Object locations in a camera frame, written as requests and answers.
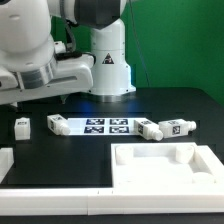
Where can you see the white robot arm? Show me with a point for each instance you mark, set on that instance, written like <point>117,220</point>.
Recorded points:
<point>58,47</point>

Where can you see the white sheet with tags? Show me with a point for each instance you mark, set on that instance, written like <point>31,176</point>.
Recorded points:
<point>102,126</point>

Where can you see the white front fence bar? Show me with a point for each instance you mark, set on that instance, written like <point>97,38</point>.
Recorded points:
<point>28,202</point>

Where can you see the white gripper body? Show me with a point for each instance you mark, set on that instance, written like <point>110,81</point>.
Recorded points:
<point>66,73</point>

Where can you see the white square table top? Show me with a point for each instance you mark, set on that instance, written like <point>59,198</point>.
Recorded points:
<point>163,164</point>

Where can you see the white left fence bar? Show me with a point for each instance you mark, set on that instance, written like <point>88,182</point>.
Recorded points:
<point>6,161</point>

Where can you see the white fence bar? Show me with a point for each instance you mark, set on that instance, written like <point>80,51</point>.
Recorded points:
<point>28,202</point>
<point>6,161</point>

